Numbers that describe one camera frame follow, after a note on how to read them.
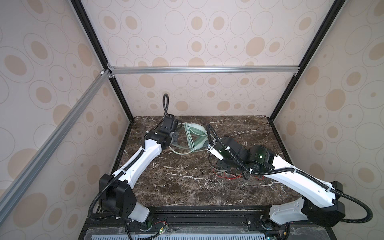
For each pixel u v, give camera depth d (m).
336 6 0.68
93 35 0.76
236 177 0.89
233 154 0.45
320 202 0.40
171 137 0.64
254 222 0.73
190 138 0.79
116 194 0.41
